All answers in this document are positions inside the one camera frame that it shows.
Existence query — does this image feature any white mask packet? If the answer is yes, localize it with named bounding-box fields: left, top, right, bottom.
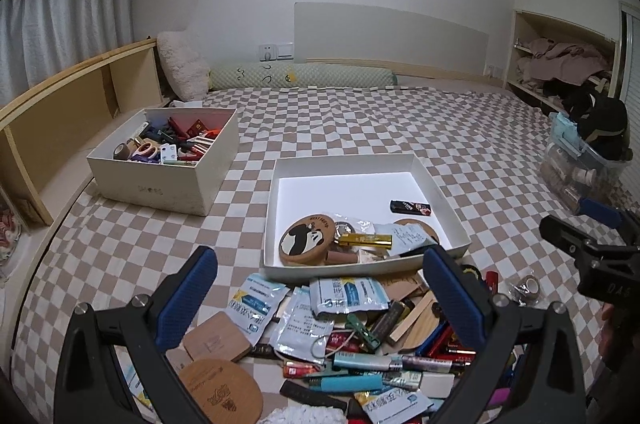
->
left=386, top=223, right=436, bottom=257

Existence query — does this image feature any gold foil box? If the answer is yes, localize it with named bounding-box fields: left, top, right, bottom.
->
left=337, top=233, right=393, bottom=249

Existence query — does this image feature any dark red black lighter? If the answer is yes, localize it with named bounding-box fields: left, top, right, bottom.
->
left=390, top=201, right=432, bottom=217

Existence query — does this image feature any panda cork coaster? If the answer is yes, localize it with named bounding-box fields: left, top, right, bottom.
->
left=278, top=214, right=335, bottom=266

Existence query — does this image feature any brown tape roll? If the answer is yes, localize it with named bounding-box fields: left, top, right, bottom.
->
left=334, top=217, right=374, bottom=240

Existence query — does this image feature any clear plastic storage bin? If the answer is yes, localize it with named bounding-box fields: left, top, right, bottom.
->
left=539, top=112, right=632, bottom=214

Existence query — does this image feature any blue white sachet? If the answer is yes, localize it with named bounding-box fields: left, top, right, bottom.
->
left=224, top=273, right=290, bottom=346

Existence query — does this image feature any black bag on bin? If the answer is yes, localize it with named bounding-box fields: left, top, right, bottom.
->
left=563, top=87, right=632, bottom=162

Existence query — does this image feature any checkered bed sheet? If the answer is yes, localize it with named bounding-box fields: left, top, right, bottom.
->
left=11, top=88, right=600, bottom=423

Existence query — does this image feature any green plastic clip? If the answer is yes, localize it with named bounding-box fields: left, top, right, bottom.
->
left=345, top=313, right=382, bottom=352

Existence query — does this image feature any white cloth rag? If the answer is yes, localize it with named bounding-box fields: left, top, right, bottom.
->
left=262, top=406, right=347, bottom=424

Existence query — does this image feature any wooden closet shelf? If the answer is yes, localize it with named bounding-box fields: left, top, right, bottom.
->
left=503, top=10, right=620, bottom=113

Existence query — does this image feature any beige shoe box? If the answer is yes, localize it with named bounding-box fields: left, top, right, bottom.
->
left=87, top=107, right=239, bottom=216

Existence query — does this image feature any white shallow tray box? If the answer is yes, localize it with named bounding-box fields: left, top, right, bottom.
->
left=260, top=153, right=471, bottom=283

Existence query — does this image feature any doll in display case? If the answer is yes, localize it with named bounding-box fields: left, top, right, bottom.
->
left=0, top=191, right=24, bottom=266

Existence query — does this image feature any wooden bedside shelf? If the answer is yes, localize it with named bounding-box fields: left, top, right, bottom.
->
left=0, top=38, right=166, bottom=305

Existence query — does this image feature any fluffy white pillow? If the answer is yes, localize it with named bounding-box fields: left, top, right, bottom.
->
left=156, top=32, right=210, bottom=102

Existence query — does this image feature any green long bolster pillow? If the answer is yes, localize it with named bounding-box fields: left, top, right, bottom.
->
left=208, top=62, right=398, bottom=91

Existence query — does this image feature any grey curtain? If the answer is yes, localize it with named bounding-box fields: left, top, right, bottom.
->
left=0, top=0, right=134, bottom=105

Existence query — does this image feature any wall socket panel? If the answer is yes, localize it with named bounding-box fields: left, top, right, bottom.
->
left=258, top=42, right=294, bottom=62

